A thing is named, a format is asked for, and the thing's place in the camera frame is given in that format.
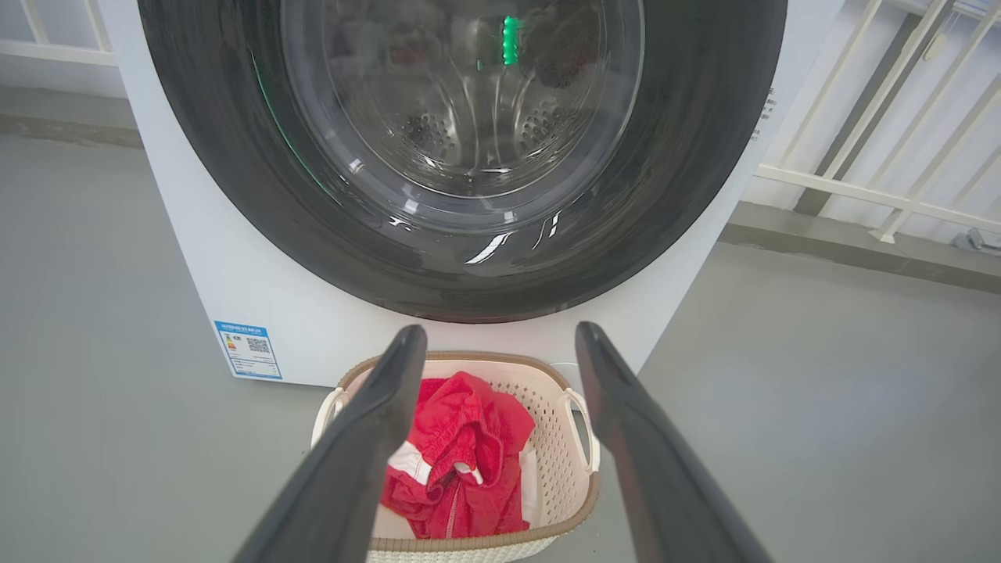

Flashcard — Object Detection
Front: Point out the round black glass washer door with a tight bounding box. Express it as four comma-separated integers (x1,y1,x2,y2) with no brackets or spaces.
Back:
138,0,789,324

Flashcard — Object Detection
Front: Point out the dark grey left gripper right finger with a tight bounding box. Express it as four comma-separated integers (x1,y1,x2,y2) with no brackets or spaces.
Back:
575,321,773,563

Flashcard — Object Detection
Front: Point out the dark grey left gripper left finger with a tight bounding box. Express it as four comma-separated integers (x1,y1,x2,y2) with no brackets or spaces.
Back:
233,325,429,563

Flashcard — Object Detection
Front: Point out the small printed text label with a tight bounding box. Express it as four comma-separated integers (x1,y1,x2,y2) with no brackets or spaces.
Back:
749,86,779,143

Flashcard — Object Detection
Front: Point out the blue energy label sticker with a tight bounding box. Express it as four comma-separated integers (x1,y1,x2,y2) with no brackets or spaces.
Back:
213,320,283,381

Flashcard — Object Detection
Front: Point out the white front-load washing machine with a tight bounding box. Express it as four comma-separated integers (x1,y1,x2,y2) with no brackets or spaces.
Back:
98,0,849,389

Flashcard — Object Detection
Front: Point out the red and white garment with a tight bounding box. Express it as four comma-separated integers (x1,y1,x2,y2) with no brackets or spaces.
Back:
381,371,539,540

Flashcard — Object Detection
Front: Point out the white metal railing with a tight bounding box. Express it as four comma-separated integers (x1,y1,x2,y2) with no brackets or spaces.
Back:
0,0,118,67
755,0,1001,245

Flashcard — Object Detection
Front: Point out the grey metal floor bracket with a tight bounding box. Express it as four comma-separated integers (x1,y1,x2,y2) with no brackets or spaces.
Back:
950,228,1001,257

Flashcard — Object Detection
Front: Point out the cream perforated laundry basket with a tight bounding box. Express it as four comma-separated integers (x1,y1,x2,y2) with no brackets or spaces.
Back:
310,351,601,563

